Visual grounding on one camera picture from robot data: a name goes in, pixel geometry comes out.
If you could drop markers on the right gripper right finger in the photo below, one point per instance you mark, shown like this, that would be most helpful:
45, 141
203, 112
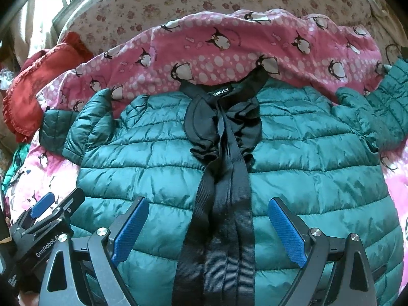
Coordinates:
333, 271

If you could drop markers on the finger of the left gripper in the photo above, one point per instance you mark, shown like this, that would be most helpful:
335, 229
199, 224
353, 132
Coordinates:
42, 205

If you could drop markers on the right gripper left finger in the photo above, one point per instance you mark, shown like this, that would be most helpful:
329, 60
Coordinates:
98, 255

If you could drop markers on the teal quilted puffer jacket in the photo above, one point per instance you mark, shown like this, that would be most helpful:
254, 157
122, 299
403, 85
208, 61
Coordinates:
209, 160

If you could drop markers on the green patterned cloth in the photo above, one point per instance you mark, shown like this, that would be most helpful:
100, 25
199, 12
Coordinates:
17, 161

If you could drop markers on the red ruffled pillow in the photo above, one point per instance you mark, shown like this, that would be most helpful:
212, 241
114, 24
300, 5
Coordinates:
21, 111

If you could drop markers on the beige curtain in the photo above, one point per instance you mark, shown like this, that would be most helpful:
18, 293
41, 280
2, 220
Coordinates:
32, 28

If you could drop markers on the pink penguin print blanket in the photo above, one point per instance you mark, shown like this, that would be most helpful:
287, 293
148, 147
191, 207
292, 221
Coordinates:
210, 49

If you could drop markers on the floral beige bed sheet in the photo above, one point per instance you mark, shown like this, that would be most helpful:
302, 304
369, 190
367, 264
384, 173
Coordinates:
103, 24

